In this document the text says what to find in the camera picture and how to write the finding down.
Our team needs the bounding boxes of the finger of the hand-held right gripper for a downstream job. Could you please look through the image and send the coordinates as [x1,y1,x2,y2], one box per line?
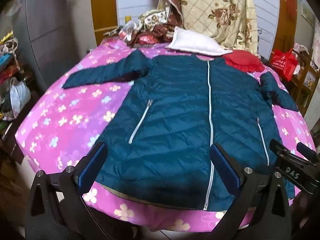
[296,142,320,163]
[269,138,318,167]

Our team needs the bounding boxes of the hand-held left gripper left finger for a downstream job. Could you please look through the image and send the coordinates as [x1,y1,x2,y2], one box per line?
[25,142,108,240]

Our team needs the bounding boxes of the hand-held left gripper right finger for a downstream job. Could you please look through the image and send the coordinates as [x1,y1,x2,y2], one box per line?
[207,143,298,240]

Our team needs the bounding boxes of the teal puffer jacket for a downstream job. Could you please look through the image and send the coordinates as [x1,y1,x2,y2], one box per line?
[62,49,299,212]

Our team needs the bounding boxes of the pink floral bed sheet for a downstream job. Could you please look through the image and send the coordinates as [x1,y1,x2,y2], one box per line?
[15,40,317,233]

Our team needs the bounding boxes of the wooden shelf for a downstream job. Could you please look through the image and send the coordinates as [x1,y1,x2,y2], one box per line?
[291,45,320,116]

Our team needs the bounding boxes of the red gift bag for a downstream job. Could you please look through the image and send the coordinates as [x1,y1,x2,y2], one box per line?
[271,49,299,82]

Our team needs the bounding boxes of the red ruffled cushion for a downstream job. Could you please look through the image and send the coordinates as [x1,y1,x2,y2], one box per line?
[223,50,265,74]

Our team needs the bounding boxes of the white plastic bag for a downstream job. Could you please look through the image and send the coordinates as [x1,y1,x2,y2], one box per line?
[9,77,32,119]

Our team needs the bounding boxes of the white pillow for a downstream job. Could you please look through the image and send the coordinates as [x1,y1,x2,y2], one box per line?
[165,26,232,57]

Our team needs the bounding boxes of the clear plastic bag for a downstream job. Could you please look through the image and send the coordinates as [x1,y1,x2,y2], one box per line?
[117,20,141,41]

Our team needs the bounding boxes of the grey wardrobe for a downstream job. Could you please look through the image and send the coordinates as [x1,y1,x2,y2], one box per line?
[12,0,98,93]

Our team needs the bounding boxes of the brown floral blanket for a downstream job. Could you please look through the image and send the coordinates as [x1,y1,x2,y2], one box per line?
[126,9,179,48]

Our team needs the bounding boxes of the wooden door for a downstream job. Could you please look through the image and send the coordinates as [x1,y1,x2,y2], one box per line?
[89,0,119,48]

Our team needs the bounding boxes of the beige floral quilt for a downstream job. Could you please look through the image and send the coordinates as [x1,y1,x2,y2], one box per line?
[157,0,259,55]

